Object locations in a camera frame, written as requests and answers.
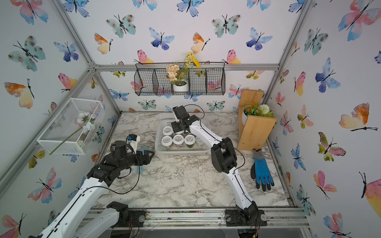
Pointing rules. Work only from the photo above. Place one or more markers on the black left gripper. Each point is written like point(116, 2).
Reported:
point(146, 159)

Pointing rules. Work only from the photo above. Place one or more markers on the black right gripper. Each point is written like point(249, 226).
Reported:
point(173, 125)

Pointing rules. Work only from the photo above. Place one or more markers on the yogurt cup without cap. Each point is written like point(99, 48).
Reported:
point(199, 142)

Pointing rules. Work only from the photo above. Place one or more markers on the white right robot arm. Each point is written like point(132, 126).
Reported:
point(223, 158)

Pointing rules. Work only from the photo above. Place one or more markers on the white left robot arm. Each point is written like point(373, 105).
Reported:
point(98, 180)

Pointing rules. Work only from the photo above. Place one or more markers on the white plastic perforated basket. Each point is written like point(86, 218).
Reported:
point(174, 150)

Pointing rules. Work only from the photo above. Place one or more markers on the white pot beige flowers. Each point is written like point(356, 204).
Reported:
point(179, 75)

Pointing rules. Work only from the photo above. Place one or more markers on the wooden corner shelf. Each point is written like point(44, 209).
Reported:
point(253, 130)

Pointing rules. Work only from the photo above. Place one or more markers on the pink artificial flower stem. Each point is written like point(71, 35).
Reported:
point(76, 135)

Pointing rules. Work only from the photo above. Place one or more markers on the white pot green plant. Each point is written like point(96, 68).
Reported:
point(254, 109)

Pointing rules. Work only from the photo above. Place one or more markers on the blue black work glove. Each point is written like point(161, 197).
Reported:
point(260, 172)

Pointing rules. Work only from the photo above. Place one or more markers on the black wire wall basket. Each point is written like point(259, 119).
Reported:
point(150, 80)

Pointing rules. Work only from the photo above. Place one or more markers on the white wire mesh box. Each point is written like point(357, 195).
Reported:
point(66, 115)

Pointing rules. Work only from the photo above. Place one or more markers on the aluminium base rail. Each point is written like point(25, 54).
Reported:
point(223, 218)

